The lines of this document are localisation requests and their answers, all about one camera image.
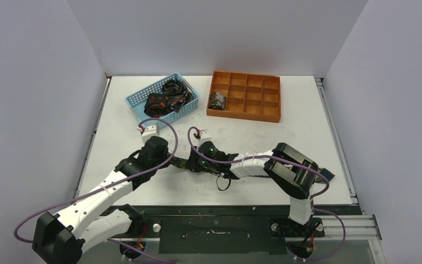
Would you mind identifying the blue yellow floral tie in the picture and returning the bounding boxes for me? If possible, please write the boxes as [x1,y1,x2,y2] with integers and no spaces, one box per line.
[170,156,335,182]

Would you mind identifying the orange wooden compartment tray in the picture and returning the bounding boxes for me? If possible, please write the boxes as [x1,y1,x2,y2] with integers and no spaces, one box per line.
[206,70,281,123]

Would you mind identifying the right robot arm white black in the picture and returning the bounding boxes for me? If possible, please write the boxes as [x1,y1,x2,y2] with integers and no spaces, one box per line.
[187,141,330,236]

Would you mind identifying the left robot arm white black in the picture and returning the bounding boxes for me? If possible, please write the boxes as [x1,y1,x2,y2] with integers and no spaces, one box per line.
[32,136,168,263]

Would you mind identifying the black orange patterned tie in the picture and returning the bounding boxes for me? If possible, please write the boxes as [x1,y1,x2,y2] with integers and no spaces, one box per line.
[143,93,174,118]

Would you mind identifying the dark patterned tie in basket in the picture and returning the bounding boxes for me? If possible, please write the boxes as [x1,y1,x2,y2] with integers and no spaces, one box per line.
[162,79,193,112]

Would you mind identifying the rolled dark patterned tie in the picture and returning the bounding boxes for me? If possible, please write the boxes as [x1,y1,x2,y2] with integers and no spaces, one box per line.
[208,92,226,111]

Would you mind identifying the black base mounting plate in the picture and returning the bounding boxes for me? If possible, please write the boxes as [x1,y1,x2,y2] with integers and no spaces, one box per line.
[69,205,343,256]

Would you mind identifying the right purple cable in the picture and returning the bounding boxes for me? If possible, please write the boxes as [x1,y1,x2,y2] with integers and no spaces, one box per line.
[187,126,347,261]

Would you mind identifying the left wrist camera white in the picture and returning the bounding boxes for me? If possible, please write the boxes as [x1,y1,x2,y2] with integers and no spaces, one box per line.
[137,125,160,145]

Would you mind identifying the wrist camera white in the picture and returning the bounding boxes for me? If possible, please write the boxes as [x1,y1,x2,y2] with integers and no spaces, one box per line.
[193,129,212,148]
[137,125,160,145]

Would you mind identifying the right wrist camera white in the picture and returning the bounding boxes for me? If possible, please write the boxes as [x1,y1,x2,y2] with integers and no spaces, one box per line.
[193,129,212,148]

